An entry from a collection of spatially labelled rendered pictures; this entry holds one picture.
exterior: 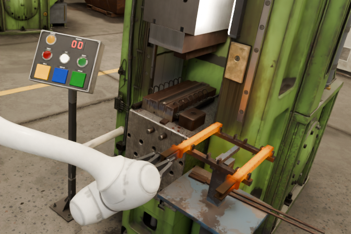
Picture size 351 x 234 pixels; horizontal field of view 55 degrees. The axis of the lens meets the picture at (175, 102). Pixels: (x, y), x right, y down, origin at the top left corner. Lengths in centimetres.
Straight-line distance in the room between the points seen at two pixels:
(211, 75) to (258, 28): 63
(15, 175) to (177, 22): 182
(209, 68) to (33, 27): 481
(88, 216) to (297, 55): 132
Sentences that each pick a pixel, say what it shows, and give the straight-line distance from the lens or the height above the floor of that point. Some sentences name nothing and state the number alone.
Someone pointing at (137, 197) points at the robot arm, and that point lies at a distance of 85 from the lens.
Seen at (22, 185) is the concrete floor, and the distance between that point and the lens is 275.
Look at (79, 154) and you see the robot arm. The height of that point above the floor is 122.
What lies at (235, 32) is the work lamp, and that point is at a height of 140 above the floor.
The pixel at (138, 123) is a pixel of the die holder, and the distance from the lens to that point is 175.
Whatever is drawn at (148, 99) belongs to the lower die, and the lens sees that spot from 174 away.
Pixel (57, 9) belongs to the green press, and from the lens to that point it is 695.
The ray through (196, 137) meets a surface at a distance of 136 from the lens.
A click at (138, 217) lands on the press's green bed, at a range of 216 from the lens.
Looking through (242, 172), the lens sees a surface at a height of 103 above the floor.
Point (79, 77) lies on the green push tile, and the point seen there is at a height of 102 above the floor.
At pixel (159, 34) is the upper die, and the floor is 132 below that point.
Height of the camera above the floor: 170
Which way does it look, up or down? 24 degrees down
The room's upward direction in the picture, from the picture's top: 9 degrees clockwise
